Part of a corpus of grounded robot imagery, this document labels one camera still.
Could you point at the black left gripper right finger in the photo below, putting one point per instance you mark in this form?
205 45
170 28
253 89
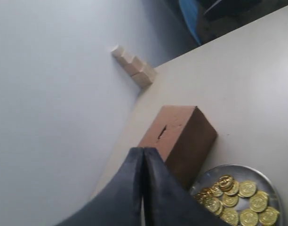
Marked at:
166 203

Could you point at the wooden block bottom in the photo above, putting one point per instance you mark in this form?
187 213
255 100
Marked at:
145 77

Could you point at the wooden block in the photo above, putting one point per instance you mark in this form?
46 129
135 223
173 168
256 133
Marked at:
145 77
125 58
135 66
118 51

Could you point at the wooden block top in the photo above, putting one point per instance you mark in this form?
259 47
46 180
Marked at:
118 51

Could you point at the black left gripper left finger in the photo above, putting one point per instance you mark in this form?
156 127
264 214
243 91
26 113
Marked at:
119 203

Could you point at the round steel plate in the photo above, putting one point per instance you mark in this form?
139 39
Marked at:
218 191

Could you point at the brown cardboard coin box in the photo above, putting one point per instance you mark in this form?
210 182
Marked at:
183 137

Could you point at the blue chair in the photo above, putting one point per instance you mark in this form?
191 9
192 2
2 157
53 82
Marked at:
190 12

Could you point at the gold coin lower right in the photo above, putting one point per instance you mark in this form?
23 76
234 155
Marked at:
258 202

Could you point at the gold coin right stack top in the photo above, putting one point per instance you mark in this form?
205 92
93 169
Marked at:
247 188

